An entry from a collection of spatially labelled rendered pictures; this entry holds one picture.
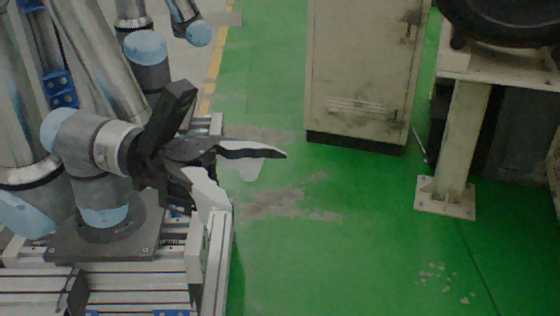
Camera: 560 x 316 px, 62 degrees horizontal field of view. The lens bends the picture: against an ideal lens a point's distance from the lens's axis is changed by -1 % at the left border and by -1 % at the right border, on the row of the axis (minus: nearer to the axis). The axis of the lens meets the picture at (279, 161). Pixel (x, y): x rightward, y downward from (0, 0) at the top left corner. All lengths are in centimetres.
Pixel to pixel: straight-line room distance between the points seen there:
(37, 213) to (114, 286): 35
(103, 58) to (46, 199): 25
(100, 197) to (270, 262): 125
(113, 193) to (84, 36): 25
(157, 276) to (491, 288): 132
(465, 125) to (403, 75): 44
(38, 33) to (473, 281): 167
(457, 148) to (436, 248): 43
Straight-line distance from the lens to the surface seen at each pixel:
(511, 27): 151
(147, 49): 136
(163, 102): 60
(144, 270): 110
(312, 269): 192
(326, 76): 242
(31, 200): 87
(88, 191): 77
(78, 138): 71
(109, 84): 82
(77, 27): 81
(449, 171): 220
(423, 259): 203
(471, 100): 203
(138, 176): 68
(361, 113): 247
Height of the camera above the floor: 141
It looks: 35 degrees down
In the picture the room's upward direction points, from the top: straight up
